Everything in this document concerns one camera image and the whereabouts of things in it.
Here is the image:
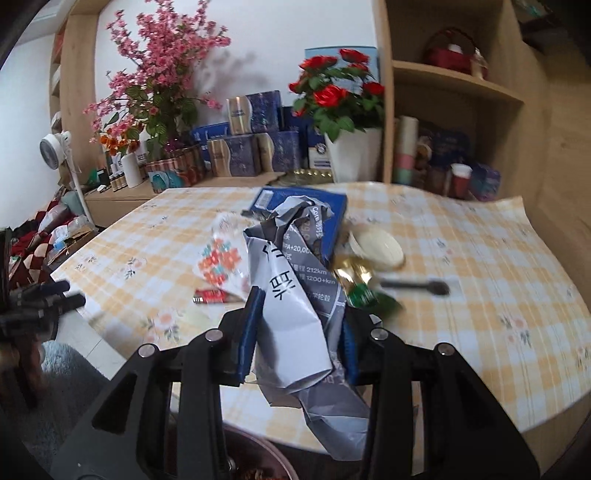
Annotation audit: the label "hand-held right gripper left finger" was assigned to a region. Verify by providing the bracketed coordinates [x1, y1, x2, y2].
[51, 286, 267, 480]

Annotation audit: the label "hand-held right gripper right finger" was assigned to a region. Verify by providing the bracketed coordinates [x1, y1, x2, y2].
[339, 307, 541, 480]

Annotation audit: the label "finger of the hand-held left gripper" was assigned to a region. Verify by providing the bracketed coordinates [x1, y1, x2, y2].
[28, 295, 87, 315]
[16, 280, 71, 301]

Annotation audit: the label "grey plastic bag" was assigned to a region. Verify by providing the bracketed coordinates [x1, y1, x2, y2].
[242, 194, 371, 462]

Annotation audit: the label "small red capped tube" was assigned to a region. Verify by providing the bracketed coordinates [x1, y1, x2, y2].
[193, 288, 242, 305]

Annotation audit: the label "person's left forearm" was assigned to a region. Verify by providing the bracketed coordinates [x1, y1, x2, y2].
[18, 342, 122, 467]

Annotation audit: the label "person's left hand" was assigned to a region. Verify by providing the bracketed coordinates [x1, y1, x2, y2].
[0, 340, 44, 409]

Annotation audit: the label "red checked cloth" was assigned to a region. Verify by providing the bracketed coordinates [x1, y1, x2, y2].
[8, 198, 99, 283]

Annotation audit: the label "gold green foil wrapper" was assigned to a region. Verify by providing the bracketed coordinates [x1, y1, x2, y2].
[333, 257, 403, 320]

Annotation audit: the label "floral print white wrapper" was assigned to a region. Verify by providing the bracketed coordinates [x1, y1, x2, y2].
[198, 212, 253, 302]

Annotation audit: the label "low wooden cabinet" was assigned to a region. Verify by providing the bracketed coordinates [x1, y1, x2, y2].
[84, 172, 288, 228]

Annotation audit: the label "black spork in clear wrapper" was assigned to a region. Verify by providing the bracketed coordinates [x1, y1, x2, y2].
[376, 277, 451, 299]

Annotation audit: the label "white round lid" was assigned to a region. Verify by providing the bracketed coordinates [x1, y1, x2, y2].
[347, 224, 405, 271]

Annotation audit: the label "white fan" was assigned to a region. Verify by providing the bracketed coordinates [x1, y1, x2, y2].
[39, 130, 89, 217]

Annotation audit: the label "flat blue coffee box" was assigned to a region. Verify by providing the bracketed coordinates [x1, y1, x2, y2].
[248, 186, 348, 269]

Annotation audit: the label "teal patterned pack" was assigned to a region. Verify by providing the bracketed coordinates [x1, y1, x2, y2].
[149, 171, 177, 195]

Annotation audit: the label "orange artificial flowers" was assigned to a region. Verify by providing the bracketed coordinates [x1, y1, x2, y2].
[99, 130, 140, 157]

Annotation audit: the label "gold green foil tray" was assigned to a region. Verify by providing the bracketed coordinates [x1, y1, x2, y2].
[281, 168, 334, 182]

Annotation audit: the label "striped patterned basket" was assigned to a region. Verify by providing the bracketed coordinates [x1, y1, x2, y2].
[145, 143, 207, 188]

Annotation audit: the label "blue gold gift box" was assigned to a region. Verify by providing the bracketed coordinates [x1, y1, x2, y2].
[225, 90, 283, 136]
[257, 130, 301, 173]
[206, 136, 259, 178]

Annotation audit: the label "brown plastic cup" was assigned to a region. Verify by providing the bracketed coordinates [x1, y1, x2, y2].
[427, 166, 452, 195]

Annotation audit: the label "red rose plant white pot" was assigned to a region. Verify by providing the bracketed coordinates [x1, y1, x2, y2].
[288, 48, 386, 184]

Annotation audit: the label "tall wooden shelf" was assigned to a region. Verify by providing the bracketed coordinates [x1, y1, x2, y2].
[48, 0, 122, 195]

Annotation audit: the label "blue white carton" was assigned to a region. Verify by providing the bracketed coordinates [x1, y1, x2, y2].
[307, 127, 331, 169]

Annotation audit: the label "red paper cup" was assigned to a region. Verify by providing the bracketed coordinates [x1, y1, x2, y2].
[450, 163, 472, 199]

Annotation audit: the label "dark picture pack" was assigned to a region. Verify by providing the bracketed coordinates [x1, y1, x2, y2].
[416, 135, 435, 185]

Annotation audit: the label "long blue box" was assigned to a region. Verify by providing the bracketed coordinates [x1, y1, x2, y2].
[191, 122, 230, 145]

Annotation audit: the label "purple blue box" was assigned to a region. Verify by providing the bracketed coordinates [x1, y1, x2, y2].
[471, 164, 502, 202]

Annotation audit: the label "stack of pastel paper cups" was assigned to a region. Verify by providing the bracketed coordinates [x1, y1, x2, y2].
[392, 115, 419, 185]

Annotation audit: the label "dark blue carton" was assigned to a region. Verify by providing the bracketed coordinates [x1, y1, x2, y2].
[281, 105, 309, 134]

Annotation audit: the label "blue printed pack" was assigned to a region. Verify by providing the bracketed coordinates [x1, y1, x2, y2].
[431, 128, 468, 168]

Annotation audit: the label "pink artificial blossom tree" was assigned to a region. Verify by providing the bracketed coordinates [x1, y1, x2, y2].
[83, 0, 232, 162]

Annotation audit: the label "wooden shelf unit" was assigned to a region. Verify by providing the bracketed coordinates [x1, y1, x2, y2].
[373, 0, 559, 206]

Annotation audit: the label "light blue poster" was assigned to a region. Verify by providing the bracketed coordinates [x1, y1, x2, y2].
[305, 46, 380, 85]

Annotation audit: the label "red basket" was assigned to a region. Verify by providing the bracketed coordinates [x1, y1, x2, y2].
[424, 28, 477, 73]

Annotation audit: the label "small jar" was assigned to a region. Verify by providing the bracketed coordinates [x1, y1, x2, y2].
[471, 48, 490, 81]

